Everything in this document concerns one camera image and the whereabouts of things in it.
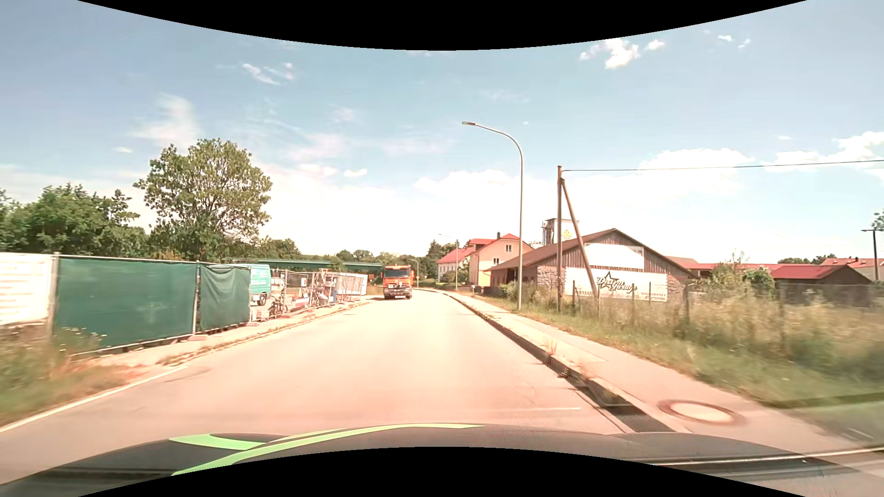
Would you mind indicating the white house with red roof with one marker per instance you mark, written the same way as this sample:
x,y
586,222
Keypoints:
x,y
452,264

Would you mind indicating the orange lorry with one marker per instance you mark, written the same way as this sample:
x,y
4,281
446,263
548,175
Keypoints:
x,y
397,279

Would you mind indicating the cream house with red roof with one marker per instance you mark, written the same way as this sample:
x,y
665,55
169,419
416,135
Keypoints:
x,y
498,254

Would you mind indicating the grey silo tower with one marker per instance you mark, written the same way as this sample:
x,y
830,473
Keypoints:
x,y
556,230

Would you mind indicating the wooden braced utility pole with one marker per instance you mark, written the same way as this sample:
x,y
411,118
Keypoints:
x,y
559,235

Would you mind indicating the metal mesh construction fence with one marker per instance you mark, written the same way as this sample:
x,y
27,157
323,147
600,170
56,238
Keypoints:
x,y
324,285

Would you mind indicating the grey asphalt road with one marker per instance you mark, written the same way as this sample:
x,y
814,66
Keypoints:
x,y
387,359

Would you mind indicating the brown barn with white banners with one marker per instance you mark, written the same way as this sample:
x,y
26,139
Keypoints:
x,y
608,266

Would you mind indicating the car's own bonnet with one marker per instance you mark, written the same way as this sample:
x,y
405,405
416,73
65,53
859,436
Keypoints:
x,y
387,442

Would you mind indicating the grey paved pavement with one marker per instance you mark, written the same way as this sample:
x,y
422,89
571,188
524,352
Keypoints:
x,y
621,376

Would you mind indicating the large leafy tree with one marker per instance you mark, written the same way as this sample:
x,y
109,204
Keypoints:
x,y
206,197

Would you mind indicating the bush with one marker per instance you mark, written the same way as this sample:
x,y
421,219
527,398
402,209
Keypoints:
x,y
742,277

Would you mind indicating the green covered construction fence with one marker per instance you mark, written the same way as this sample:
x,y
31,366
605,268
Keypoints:
x,y
124,298

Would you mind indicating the dry grass verge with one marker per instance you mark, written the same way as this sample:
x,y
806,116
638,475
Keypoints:
x,y
760,338

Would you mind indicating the low red roofed building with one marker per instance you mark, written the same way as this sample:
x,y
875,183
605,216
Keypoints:
x,y
801,273

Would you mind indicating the row of trees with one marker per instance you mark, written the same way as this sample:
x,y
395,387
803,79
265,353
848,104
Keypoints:
x,y
69,221

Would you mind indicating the road markings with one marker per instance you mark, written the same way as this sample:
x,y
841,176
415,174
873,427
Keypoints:
x,y
83,401

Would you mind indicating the grass verge with weeds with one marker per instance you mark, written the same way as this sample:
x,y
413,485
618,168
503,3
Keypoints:
x,y
38,376

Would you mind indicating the utility pole with crossbar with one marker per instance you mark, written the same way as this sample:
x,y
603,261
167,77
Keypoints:
x,y
875,252

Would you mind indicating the distant lamp post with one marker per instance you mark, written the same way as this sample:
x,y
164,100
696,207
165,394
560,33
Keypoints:
x,y
455,262

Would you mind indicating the tall curved lamp post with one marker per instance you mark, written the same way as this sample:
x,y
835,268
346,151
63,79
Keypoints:
x,y
520,207

